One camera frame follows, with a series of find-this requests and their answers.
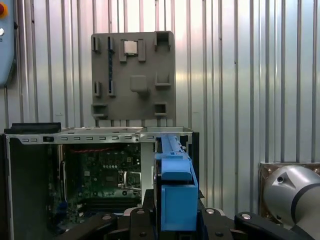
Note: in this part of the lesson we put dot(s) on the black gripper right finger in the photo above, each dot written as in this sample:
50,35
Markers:
212,225

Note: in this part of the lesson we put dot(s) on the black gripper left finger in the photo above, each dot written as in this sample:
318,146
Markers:
140,225

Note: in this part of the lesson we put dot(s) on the black RAM slot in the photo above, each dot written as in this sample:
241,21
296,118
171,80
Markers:
110,206
110,200

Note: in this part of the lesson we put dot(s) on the metal socket cover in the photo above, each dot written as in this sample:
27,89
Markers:
122,180

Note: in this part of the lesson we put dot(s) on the green motherboard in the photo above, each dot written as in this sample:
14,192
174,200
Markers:
100,165

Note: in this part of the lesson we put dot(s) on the black open PC case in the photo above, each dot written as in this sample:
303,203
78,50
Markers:
27,180

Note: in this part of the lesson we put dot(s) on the grey parts rack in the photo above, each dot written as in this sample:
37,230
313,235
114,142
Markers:
120,100

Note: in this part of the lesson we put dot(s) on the silver CPU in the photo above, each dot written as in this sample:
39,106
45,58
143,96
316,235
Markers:
130,47

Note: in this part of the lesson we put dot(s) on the pale blue teach pendant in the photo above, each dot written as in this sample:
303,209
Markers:
7,50

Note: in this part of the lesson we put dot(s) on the brown square base plate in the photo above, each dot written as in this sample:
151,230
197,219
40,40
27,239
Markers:
263,172

